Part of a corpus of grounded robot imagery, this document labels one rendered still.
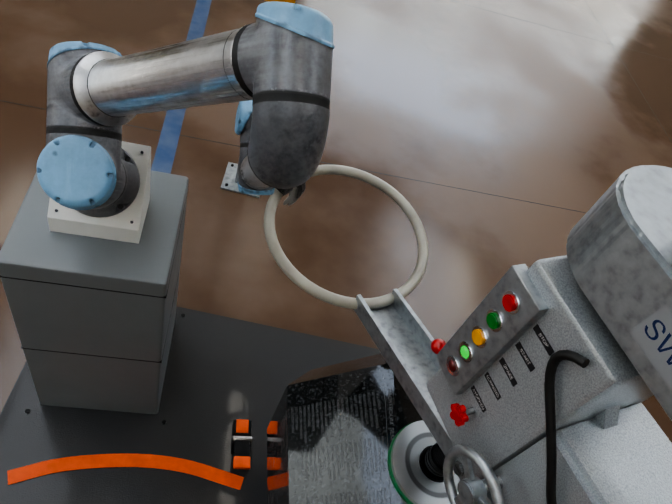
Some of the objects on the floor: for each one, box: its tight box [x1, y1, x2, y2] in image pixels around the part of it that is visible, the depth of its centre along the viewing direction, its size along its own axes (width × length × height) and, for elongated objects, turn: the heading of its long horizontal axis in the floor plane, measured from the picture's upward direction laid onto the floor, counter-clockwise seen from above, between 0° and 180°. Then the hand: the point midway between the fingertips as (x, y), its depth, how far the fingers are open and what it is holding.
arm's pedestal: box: [0, 170, 189, 425], centre depth 182 cm, size 50×50×85 cm
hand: (285, 195), depth 169 cm, fingers closed on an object, 4 cm apart
